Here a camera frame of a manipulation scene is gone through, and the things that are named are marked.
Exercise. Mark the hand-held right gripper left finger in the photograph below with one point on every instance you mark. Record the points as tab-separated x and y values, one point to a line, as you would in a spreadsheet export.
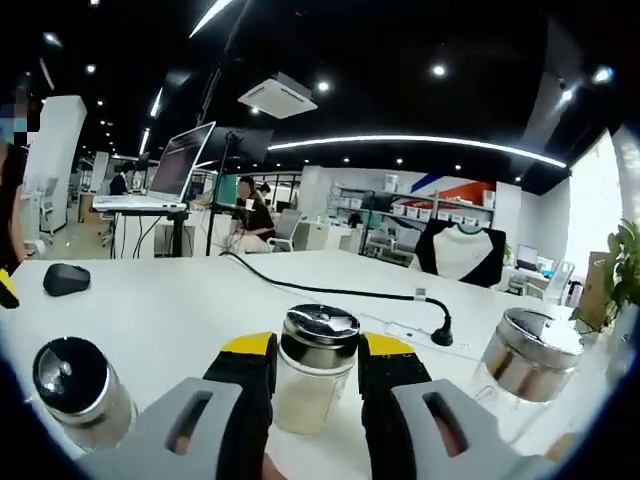
210	430

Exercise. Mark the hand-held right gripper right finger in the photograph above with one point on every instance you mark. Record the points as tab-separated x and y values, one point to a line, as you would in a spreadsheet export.
400	430

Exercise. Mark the small seasoning bottle beige contents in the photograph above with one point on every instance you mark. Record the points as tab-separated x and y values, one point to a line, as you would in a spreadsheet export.
75	385

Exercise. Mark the tall seasoning bottle pale contents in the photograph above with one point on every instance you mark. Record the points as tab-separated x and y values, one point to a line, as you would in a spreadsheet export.
317	340

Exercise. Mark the tall seasoning bottle brown contents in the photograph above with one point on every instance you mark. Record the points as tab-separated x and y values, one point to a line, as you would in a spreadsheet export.
530	360

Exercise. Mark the person's right hand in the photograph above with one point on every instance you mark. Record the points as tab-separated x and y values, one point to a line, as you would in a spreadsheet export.
274	467

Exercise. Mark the black computer mouse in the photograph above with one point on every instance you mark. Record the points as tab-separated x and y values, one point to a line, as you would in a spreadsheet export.
65	280

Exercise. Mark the person's body in dark clothing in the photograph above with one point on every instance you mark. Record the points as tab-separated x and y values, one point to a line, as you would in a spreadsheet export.
10	200

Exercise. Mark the standing desk black legs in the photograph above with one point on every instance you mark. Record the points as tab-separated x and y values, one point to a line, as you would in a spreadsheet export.
175	230

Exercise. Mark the black chair with white shirt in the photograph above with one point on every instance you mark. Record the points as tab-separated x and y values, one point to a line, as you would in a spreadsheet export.
460	250

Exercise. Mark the white laptop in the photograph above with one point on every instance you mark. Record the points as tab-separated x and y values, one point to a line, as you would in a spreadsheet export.
177	165

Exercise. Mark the desktop monitor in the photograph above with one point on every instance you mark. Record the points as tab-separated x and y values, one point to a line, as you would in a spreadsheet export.
527	256

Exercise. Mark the grey office chair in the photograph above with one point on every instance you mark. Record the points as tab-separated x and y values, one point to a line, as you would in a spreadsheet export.
287	227

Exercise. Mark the storage shelf with white boxes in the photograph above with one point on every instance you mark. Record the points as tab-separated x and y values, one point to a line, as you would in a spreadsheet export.
400	207

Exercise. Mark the black tripod pole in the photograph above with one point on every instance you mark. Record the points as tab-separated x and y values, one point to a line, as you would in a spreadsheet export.
220	200

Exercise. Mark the brown cardboard box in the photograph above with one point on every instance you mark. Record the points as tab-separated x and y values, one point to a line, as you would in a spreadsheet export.
595	285

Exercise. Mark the large potted plant white pot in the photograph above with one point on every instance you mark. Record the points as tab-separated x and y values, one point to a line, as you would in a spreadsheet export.
627	265

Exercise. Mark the black hanging monitor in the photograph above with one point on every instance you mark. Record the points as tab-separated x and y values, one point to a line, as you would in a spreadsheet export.
250	145

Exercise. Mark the curved ceiling light strip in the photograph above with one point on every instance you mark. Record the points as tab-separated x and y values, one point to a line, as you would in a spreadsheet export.
425	142

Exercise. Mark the white ceiling air conditioner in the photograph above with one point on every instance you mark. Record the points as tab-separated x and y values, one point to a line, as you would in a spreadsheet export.
277	95

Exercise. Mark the long ceiling light strip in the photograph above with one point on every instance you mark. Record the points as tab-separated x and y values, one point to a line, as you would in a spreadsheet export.
210	17

